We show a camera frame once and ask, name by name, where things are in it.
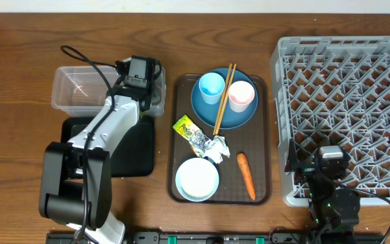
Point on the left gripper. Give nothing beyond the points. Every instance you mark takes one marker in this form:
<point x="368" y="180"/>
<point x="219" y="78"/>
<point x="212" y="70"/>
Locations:
<point x="152" y="86"/>

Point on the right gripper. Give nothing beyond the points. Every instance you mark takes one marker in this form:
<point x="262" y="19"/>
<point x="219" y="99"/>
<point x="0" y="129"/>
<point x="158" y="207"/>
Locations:
<point x="307" y="169"/>

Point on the green yellow snack wrapper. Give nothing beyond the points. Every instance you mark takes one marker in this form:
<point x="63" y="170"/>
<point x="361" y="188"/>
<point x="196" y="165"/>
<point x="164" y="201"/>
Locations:
<point x="204" y="147"/>

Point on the light blue rice bowl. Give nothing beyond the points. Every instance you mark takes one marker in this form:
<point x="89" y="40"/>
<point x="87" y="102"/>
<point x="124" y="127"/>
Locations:
<point x="197" y="179"/>

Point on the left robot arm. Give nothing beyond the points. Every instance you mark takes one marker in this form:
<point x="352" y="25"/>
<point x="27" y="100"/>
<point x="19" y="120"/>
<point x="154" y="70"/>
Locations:
<point x="76" y="183"/>

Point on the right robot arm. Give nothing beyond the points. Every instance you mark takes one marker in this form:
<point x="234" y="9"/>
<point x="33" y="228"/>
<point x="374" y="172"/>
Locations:
<point x="334" y="209"/>

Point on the grey dishwasher rack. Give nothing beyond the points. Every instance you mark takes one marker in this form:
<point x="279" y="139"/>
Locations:
<point x="339" y="86"/>

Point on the black plastic tray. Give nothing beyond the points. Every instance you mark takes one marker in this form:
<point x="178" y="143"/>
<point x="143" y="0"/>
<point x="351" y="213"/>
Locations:
<point x="132" y="155"/>

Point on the clear plastic bin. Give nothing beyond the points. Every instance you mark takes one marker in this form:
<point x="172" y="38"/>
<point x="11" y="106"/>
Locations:
<point x="79" y="91"/>

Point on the light blue cup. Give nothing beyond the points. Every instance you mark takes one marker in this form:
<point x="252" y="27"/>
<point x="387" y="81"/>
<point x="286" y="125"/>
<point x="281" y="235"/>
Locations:
<point x="211" y="86"/>

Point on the orange carrot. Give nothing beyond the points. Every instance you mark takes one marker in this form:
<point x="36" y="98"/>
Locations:
<point x="246" y="174"/>

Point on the right wooden chopstick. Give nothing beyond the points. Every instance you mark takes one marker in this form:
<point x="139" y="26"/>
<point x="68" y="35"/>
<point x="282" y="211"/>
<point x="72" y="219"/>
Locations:
<point x="231" y="79"/>

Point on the dark blue plate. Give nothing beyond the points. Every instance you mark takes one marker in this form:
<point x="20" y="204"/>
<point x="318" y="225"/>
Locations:
<point x="207" y="113"/>

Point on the pink cup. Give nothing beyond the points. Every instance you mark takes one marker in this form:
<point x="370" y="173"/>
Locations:
<point x="240" y="95"/>

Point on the brown serving tray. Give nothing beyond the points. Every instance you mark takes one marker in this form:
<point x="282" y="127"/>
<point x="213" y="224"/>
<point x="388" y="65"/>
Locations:
<point x="232" y="167"/>

